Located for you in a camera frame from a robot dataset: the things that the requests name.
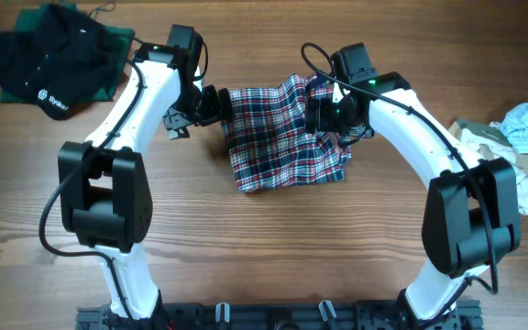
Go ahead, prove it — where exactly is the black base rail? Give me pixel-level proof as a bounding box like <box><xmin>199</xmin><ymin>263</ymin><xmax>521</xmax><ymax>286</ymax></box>
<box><xmin>74</xmin><ymin>298</ymin><xmax>483</xmax><ymax>330</ymax></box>

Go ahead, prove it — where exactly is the plaid navy red shirt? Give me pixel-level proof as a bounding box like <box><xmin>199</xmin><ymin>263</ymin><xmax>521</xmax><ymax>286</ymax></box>
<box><xmin>222</xmin><ymin>74</ymin><xmax>352</xmax><ymax>193</ymax></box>

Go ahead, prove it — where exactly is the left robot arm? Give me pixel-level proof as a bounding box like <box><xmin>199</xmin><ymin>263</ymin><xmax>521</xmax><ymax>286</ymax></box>
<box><xmin>49</xmin><ymin>25</ymin><xmax>234</xmax><ymax>329</ymax></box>

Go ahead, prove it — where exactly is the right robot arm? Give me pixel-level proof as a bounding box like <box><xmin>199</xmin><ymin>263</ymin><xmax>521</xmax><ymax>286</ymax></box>
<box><xmin>306</xmin><ymin>43</ymin><xmax>522</xmax><ymax>329</ymax></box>

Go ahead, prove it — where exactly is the cream and tan garment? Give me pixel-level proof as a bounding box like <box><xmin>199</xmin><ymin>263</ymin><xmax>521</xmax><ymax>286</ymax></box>
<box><xmin>448</xmin><ymin>119</ymin><xmax>528</xmax><ymax>215</ymax></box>

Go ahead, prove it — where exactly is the black polo shirt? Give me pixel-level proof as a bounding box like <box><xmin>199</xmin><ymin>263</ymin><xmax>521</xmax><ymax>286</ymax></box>
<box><xmin>0</xmin><ymin>4</ymin><xmax>119</xmax><ymax>121</ymax></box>

